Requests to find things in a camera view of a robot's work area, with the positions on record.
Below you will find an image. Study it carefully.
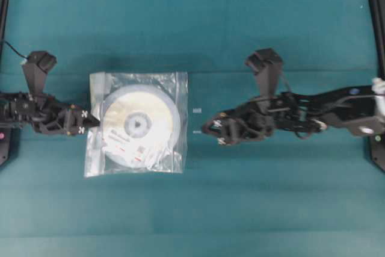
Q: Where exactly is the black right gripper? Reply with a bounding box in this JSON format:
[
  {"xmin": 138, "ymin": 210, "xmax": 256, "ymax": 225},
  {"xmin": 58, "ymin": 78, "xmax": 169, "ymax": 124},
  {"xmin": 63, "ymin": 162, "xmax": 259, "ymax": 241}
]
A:
[{"xmin": 201, "ymin": 95, "xmax": 289, "ymax": 146}]

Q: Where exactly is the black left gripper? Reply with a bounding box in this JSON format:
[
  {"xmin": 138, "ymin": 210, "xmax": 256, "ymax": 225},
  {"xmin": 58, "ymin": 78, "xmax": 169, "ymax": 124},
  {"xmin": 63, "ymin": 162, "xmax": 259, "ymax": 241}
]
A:
[{"xmin": 28, "ymin": 94, "xmax": 100, "ymax": 137}]

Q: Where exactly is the white component reel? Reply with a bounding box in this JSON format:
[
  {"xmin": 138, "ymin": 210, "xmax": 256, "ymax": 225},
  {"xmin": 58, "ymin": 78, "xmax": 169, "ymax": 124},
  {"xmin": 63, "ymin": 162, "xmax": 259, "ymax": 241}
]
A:
[{"xmin": 100, "ymin": 84, "xmax": 181, "ymax": 171}]

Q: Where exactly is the clear zip bag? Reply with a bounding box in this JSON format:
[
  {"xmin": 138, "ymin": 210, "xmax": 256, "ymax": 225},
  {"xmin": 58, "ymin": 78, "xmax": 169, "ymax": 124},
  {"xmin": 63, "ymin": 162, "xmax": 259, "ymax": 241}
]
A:
[{"xmin": 84, "ymin": 72, "xmax": 188, "ymax": 178}]

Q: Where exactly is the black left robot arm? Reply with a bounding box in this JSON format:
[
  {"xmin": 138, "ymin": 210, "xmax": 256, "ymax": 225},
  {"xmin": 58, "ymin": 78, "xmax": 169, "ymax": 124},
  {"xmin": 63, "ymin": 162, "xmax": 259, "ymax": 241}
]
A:
[{"xmin": 1, "ymin": 92, "xmax": 100, "ymax": 136}]

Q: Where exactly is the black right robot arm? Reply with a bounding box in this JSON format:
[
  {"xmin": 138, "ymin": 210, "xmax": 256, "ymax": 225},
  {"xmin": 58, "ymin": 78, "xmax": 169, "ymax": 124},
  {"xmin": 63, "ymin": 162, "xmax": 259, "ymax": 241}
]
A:
[{"xmin": 201, "ymin": 85, "xmax": 384, "ymax": 146}]

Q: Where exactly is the teal table mat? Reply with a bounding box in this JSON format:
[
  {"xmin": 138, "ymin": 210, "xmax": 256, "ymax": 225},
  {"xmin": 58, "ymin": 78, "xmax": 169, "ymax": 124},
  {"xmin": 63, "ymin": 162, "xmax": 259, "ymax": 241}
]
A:
[{"xmin": 1, "ymin": 0, "xmax": 384, "ymax": 256}]

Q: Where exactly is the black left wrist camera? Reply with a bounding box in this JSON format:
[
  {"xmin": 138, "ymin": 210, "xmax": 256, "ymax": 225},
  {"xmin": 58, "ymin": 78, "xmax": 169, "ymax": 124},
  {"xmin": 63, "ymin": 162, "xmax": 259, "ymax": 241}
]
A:
[{"xmin": 22, "ymin": 51, "xmax": 57, "ymax": 94}]

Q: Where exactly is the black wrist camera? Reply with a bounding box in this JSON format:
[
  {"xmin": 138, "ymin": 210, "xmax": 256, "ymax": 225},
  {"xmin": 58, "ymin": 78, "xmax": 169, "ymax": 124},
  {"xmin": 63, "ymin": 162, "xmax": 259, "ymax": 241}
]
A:
[
  {"xmin": 245, "ymin": 48, "xmax": 283, "ymax": 98},
  {"xmin": 22, "ymin": 51, "xmax": 57, "ymax": 94}
]

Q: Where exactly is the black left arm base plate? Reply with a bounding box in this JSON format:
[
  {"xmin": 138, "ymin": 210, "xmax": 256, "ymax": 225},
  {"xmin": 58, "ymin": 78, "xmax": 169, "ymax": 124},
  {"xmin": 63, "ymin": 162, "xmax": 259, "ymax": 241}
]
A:
[{"xmin": 1, "ymin": 0, "xmax": 20, "ymax": 172}]

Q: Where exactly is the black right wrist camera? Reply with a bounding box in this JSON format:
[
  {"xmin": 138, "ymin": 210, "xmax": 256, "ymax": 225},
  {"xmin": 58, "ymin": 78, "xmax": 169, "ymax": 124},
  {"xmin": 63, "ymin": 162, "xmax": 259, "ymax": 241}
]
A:
[{"xmin": 245, "ymin": 48, "xmax": 283, "ymax": 98}]

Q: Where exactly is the black camera cable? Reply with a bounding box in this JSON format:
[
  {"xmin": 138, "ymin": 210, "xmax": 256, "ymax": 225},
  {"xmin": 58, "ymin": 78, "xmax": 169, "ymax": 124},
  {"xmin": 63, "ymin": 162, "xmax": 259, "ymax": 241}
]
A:
[{"xmin": 0, "ymin": 40, "xmax": 29, "ymax": 59}]

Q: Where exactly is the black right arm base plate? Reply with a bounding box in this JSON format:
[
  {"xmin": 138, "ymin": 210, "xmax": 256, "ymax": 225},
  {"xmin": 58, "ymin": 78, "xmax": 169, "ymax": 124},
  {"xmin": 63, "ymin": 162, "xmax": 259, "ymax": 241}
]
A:
[{"xmin": 368, "ymin": 0, "xmax": 384, "ymax": 172}]

